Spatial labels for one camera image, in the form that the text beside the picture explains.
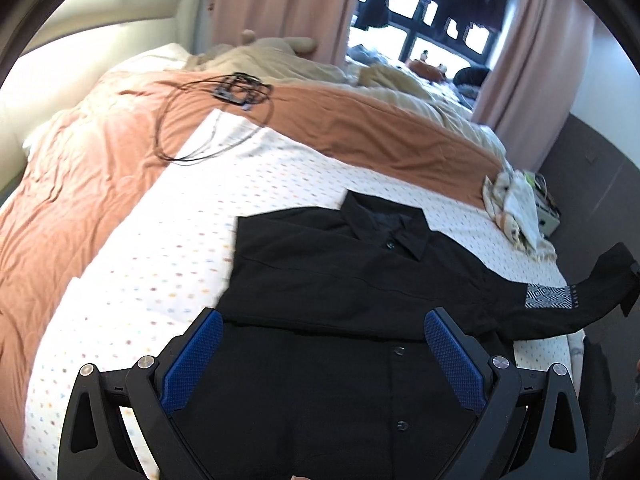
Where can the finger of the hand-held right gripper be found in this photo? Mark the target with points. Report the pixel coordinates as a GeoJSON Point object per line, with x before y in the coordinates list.
{"type": "Point", "coordinates": [630, 295]}

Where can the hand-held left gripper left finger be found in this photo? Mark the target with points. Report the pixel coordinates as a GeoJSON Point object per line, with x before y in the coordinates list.
{"type": "Point", "coordinates": [192, 355]}

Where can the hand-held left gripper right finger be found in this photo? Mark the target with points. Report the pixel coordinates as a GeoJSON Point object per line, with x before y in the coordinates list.
{"type": "Point", "coordinates": [450, 355]}

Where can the black button shirt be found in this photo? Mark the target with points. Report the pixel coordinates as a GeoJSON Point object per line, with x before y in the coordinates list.
{"type": "Point", "coordinates": [325, 280]}

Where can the white dotted bed sheet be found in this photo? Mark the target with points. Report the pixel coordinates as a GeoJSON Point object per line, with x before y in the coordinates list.
{"type": "Point", "coordinates": [175, 260]}

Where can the crumpled cream cloth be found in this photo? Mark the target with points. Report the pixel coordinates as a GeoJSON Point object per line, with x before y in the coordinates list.
{"type": "Point", "coordinates": [520, 210]}

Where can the orange blanket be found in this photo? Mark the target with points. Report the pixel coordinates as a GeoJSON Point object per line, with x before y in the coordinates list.
{"type": "Point", "coordinates": [100, 170]}

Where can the beige duvet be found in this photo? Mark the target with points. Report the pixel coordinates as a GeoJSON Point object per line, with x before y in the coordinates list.
{"type": "Point", "coordinates": [400, 100]}

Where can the pink curtain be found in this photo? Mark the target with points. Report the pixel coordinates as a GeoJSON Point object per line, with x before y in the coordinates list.
{"type": "Point", "coordinates": [280, 0]}
{"type": "Point", "coordinates": [530, 50]}

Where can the small black device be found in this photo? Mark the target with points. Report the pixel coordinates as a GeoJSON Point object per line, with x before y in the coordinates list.
{"type": "Point", "coordinates": [235, 91]}

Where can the orange cushion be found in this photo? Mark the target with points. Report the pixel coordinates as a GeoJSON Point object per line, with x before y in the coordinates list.
{"type": "Point", "coordinates": [425, 69]}

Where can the white pillow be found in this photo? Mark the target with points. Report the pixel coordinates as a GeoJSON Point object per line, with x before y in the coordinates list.
{"type": "Point", "coordinates": [150, 56]}

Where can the beige plush toy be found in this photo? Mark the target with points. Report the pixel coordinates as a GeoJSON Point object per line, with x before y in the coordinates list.
{"type": "Point", "coordinates": [270, 47]}

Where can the cream padded headboard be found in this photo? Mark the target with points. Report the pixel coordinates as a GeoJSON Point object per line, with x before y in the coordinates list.
{"type": "Point", "coordinates": [75, 35]}

